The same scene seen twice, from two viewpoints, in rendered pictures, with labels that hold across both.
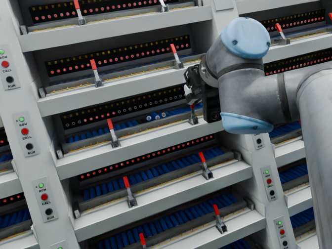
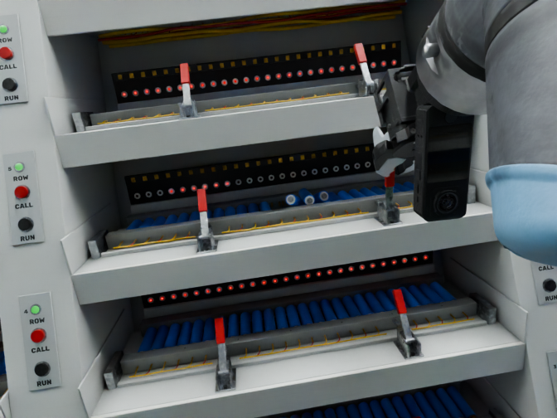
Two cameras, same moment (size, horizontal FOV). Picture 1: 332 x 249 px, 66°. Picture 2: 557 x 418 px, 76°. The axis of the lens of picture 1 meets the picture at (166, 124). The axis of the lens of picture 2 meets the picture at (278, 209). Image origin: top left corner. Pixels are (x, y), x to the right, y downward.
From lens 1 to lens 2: 0.31 m
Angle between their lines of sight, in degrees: 12
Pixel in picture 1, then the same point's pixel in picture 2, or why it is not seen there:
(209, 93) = (438, 136)
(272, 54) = not seen: outside the picture
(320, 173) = not seen: outside the picture
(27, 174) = (14, 281)
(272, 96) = not seen: outside the picture
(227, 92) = (540, 75)
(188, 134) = (372, 244)
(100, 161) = (166, 278)
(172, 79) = (350, 118)
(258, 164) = (543, 342)
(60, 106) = (100, 151)
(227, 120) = (529, 197)
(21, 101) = (26, 129)
